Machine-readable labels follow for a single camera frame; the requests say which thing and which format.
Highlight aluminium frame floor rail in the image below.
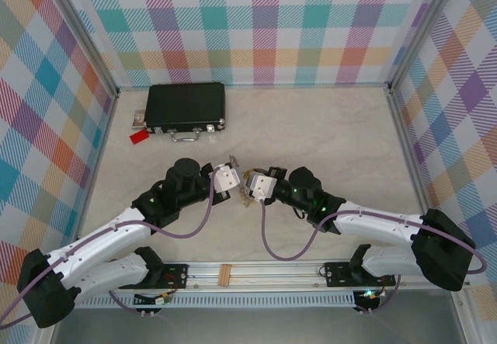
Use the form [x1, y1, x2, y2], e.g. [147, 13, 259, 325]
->
[116, 82, 391, 89]
[387, 85, 438, 213]
[75, 89, 120, 224]

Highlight white slotted cable duct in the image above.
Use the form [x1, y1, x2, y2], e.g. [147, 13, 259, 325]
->
[77, 291, 356, 308]

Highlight wiring connector bundle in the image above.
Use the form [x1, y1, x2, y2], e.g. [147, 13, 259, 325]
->
[355, 287, 388, 310]
[133, 292, 172, 307]

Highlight black briefcase with chrome trim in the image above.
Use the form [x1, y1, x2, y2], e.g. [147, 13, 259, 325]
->
[144, 82, 227, 143]

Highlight aluminium frame post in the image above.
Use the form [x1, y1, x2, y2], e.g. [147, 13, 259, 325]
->
[387, 0, 465, 91]
[46, 0, 120, 97]

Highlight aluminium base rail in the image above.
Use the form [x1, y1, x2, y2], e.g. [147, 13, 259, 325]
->
[104, 260, 401, 291]

